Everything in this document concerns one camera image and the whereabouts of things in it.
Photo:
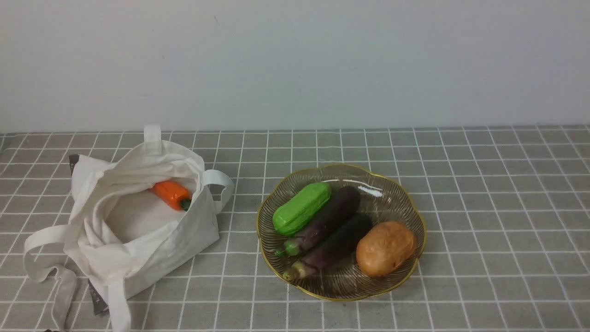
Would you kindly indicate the white canvas tote bag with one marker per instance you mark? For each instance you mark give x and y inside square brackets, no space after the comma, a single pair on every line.
[124,238]

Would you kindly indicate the green toy cucumber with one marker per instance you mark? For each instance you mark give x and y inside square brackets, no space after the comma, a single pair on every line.
[295,214]

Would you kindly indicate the upper purple toy eggplant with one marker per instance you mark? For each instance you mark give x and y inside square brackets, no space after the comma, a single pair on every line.
[343,204]

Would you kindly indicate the purple toy eggplant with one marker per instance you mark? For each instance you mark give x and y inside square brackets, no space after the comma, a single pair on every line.
[343,204]
[339,245]

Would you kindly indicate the lower purple toy eggplant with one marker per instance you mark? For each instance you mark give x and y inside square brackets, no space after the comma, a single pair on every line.
[339,245]

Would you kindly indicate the gold-rimmed glass plate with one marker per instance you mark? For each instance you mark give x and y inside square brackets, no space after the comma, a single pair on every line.
[383,199]

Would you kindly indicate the brown toy potato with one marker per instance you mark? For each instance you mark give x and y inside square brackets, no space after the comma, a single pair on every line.
[385,248]

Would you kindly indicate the grey checkered tablecloth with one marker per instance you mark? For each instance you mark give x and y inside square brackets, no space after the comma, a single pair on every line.
[507,250]

